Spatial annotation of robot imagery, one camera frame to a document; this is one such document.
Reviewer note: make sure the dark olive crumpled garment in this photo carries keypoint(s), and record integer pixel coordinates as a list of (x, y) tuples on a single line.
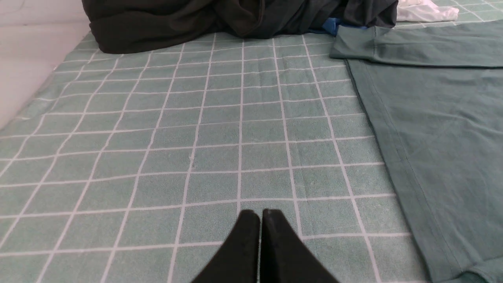
[(134, 26)]

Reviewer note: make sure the green checkered tablecloth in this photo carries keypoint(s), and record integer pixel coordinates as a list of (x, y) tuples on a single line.
[(133, 168)]

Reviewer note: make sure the white crumpled garment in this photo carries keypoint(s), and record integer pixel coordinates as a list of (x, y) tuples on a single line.
[(424, 11)]

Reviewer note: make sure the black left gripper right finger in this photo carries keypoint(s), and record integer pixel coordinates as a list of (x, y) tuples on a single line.
[(283, 257)]

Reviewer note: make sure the dark green crumpled garment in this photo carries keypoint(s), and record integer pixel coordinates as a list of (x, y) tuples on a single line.
[(303, 16)]

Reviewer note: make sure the blue crumpled garment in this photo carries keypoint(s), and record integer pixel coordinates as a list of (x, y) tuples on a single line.
[(331, 26)]

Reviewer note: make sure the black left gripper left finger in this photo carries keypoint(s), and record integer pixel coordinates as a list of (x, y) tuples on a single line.
[(236, 261)]

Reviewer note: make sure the green long-sleeve top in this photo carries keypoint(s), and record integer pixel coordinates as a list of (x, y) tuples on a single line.
[(434, 98)]

